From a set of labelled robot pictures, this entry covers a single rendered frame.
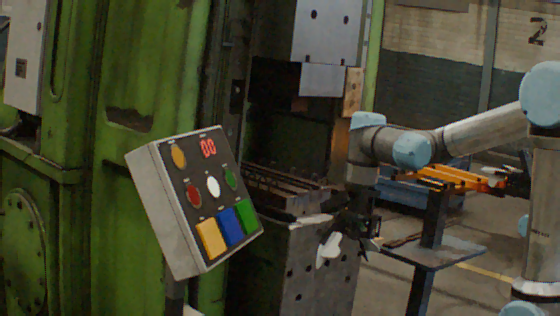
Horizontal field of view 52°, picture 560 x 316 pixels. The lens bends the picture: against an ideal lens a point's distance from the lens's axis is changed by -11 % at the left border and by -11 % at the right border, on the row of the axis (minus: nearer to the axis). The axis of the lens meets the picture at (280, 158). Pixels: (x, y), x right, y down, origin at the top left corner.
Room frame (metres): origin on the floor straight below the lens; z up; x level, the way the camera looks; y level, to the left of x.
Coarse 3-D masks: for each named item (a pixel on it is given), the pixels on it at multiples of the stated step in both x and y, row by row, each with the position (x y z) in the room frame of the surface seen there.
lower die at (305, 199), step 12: (264, 168) 2.10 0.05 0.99; (252, 180) 1.95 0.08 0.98; (264, 180) 1.93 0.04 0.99; (288, 180) 1.93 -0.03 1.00; (300, 180) 1.95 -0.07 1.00; (252, 192) 1.88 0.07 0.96; (264, 192) 1.85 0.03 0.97; (276, 192) 1.84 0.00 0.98; (288, 192) 1.85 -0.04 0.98; (300, 192) 1.83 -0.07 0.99; (312, 192) 1.87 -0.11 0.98; (324, 192) 1.92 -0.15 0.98; (276, 204) 1.81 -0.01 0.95; (288, 204) 1.80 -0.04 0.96; (300, 204) 1.84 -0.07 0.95; (312, 204) 1.88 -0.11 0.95
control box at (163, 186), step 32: (128, 160) 1.24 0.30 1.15; (160, 160) 1.22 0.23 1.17; (192, 160) 1.34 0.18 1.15; (224, 160) 1.48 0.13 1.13; (160, 192) 1.22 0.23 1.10; (224, 192) 1.41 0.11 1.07; (160, 224) 1.22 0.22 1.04; (192, 224) 1.22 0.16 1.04; (192, 256) 1.19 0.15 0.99; (224, 256) 1.28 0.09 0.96
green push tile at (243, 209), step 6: (246, 198) 1.49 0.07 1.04; (240, 204) 1.44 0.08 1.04; (246, 204) 1.47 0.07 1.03; (240, 210) 1.42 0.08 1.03; (246, 210) 1.45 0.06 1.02; (240, 216) 1.42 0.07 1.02; (246, 216) 1.44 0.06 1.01; (252, 216) 1.47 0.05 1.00; (240, 222) 1.41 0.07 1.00; (246, 222) 1.43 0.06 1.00; (252, 222) 1.45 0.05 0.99; (246, 228) 1.41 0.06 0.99; (252, 228) 1.44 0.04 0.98; (246, 234) 1.41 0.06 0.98
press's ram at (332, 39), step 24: (264, 0) 1.84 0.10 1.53; (288, 0) 1.78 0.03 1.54; (312, 0) 1.80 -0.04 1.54; (336, 0) 1.88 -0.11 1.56; (360, 0) 1.97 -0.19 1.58; (264, 24) 1.83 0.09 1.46; (288, 24) 1.77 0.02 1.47; (312, 24) 1.81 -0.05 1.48; (336, 24) 1.89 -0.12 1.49; (264, 48) 1.82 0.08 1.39; (288, 48) 1.76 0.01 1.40; (312, 48) 1.82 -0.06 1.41; (336, 48) 1.90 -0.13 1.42
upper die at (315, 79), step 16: (256, 64) 1.91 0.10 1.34; (272, 64) 1.87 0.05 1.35; (288, 64) 1.82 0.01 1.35; (304, 64) 1.80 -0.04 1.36; (320, 64) 1.85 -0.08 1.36; (256, 80) 1.90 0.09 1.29; (272, 80) 1.86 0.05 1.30; (288, 80) 1.82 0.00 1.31; (304, 80) 1.80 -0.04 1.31; (320, 80) 1.85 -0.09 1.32; (336, 80) 1.91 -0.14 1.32; (336, 96) 1.92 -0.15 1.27
